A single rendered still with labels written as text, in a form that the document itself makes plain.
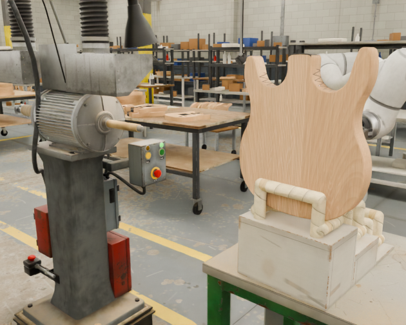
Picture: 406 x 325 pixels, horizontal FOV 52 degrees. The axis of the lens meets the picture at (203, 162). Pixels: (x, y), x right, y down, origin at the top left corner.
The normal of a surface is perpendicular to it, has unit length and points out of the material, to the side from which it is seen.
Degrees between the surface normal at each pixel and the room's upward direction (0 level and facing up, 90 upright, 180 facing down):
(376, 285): 0
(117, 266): 90
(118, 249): 90
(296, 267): 90
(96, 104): 83
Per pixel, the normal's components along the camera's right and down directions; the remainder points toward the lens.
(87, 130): 0.68, 0.22
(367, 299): 0.00, -0.97
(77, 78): -0.64, 0.19
